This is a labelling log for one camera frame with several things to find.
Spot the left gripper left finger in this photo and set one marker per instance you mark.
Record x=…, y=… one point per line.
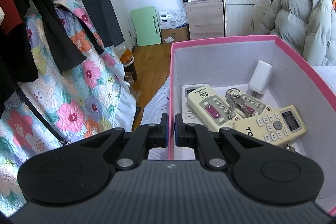
x=138, y=144

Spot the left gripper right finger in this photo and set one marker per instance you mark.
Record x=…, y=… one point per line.
x=200, y=139

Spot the white TCL remote control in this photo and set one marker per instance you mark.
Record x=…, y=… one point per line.
x=188, y=114

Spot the long cream remote control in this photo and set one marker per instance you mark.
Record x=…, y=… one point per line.
x=211, y=108

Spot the metal key bunch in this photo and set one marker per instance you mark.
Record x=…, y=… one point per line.
x=235, y=100

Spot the cream remote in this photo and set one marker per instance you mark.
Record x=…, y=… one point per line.
x=253, y=105

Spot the pink storage box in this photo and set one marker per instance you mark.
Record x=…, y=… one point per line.
x=275, y=74

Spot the white rounded charger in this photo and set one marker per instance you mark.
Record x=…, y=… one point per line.
x=260, y=78

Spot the beige remote control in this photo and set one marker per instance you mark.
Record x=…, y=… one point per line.
x=277, y=127

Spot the small trash bin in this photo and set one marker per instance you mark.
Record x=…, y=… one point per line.
x=127, y=59

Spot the floral quilt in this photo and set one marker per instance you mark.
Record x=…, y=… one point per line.
x=84, y=101

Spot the cardboard box on floor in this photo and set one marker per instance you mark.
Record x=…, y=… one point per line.
x=173, y=35

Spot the green folding table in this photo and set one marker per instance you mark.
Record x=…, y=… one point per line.
x=146, y=26

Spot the white printed packages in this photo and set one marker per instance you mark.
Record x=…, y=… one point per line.
x=170, y=19

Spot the grey puffer jacket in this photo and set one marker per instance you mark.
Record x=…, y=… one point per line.
x=308, y=26

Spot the hanging dark clothes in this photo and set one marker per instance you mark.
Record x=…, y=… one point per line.
x=17, y=62

